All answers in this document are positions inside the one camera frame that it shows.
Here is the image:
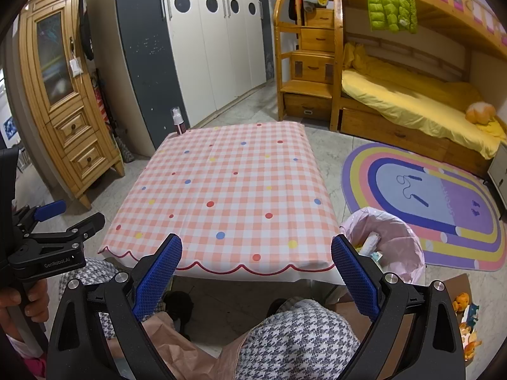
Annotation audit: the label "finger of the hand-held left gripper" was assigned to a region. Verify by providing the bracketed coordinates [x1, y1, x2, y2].
[12, 200, 67, 238]
[24, 212, 106, 248]

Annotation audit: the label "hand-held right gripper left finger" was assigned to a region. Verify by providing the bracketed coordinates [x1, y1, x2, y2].
[47, 233, 183, 380]

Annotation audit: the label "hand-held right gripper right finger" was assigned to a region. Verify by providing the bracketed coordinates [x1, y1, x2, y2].
[331, 234, 466, 380]

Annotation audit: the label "pink-lined trash bin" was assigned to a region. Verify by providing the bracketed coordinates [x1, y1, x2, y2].
[340, 207, 425, 286]

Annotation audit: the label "person's left forearm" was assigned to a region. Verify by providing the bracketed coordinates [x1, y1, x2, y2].
[8, 334, 46, 378]

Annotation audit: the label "person's left hand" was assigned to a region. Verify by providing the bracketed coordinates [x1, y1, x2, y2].
[0, 279, 50, 323]

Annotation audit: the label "black fuzzy object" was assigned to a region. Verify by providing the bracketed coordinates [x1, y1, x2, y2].
[163, 291, 195, 325]

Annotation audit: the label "white flat carton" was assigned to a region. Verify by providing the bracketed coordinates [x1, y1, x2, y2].
[361, 233, 383, 264]

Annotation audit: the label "person's left leg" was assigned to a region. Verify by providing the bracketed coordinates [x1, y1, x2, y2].
[59, 257, 121, 339]

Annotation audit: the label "person's leg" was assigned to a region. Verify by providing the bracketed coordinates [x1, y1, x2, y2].
[235, 299, 362, 380]
[59, 257, 121, 339]

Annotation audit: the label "crumpled brown paper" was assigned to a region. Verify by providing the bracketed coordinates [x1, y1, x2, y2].
[107, 311, 246, 380]

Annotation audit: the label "person's right leg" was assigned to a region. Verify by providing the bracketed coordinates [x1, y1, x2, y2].
[235, 299, 362, 380]

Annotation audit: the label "wooden glass-door cabinet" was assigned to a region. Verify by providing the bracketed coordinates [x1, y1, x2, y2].
[18, 0, 125, 210]

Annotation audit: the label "rainbow oval rug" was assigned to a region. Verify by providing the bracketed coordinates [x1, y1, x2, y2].
[341, 141, 505, 272]

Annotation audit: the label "red striped bag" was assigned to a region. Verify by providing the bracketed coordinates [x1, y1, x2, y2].
[93, 69, 119, 143]

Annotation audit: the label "pink checkered tablecloth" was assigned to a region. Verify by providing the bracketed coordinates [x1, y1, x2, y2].
[98, 123, 345, 286]

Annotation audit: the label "clear spray bottle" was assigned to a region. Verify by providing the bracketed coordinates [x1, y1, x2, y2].
[170, 107, 187, 136]

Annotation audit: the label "white side cabinet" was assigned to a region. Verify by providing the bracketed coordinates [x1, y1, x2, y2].
[487, 144, 507, 208]

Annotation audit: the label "black hanging bag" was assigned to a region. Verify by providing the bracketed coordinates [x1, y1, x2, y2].
[78, 0, 96, 61]

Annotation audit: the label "yellow bedsheet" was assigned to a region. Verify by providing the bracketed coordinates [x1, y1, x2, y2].
[341, 43, 507, 159]

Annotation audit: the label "wooden stair drawers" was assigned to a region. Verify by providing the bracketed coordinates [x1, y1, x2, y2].
[273, 0, 343, 121]

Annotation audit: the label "white grey wardrobe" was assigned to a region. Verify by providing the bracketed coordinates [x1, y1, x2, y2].
[114, 0, 274, 155]

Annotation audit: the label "orange plush toy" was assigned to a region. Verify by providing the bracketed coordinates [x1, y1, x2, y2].
[465, 102, 497, 124]

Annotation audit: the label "yellow pillow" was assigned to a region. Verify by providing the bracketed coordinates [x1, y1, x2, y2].
[343, 43, 371, 70]

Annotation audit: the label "wooden bunk bed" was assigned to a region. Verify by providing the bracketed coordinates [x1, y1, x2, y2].
[329, 0, 507, 179]

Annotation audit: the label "green puffer jacket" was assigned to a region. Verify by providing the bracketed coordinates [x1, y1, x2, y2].
[366, 0, 418, 34]

